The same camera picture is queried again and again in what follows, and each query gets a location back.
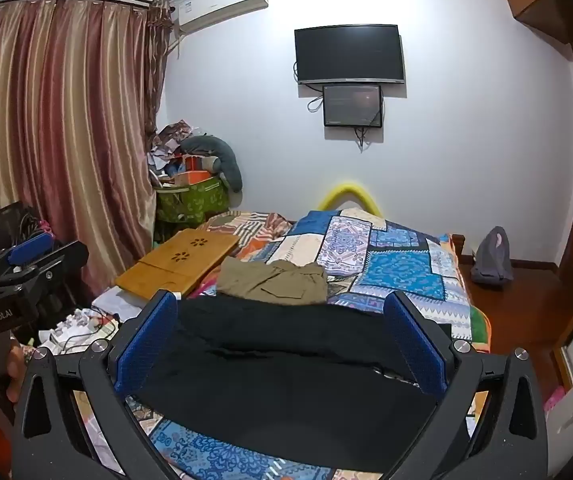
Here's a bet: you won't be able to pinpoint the black pants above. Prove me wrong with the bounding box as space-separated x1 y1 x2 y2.
131 294 454 473

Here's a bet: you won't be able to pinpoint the pink fabric item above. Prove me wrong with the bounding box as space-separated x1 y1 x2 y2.
543 385 567 413

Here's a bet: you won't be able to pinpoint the black monitor cable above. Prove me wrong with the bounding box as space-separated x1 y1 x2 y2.
355 100 386 153

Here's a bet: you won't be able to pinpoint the small black wall monitor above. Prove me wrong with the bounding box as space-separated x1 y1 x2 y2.
322 85 384 128

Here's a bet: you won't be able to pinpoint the person's left hand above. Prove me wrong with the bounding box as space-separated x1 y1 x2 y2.
6 342 30 404

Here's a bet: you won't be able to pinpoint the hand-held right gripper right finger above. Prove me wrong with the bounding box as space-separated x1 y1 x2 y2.
383 290 551 480

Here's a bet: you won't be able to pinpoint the khaki pants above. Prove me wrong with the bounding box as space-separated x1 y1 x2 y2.
215 256 328 306

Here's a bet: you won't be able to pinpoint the striped pink curtain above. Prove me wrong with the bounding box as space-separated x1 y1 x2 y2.
0 0 173 306

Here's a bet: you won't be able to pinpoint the black television cable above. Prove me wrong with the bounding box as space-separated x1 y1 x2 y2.
293 60 325 114

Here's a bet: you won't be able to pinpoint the grey backpack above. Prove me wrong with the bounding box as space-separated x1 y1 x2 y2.
470 226 513 288

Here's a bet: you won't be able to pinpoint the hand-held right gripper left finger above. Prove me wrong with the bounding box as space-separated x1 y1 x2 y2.
11 289 182 480

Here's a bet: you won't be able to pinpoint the green storage box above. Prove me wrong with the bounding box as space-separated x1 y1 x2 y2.
155 176 230 226

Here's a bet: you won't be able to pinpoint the pile of papers and boxes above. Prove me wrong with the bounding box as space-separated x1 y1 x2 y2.
146 119 217 187

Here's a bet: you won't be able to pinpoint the blue patchwork blanket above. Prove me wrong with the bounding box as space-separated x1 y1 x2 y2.
74 207 492 480

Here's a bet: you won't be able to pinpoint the grey neck pillow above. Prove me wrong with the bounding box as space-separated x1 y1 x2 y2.
180 135 244 193

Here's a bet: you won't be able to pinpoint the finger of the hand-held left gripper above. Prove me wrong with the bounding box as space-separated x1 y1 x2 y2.
9 233 55 265
31 239 90 286

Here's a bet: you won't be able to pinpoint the yellow foam tube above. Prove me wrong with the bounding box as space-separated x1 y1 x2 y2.
317 183 381 217

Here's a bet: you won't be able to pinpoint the wooden lap desk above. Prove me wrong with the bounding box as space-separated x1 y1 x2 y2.
115 228 240 298

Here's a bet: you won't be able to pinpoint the striped orange quilt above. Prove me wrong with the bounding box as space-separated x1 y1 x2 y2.
200 210 298 263

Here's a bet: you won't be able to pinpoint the white air conditioner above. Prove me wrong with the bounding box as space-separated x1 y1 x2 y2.
169 0 270 36

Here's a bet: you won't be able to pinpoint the black wall television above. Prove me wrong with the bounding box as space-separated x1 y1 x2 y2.
293 24 406 86

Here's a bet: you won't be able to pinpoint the black chair with clothes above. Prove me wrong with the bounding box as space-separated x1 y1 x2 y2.
0 201 61 273

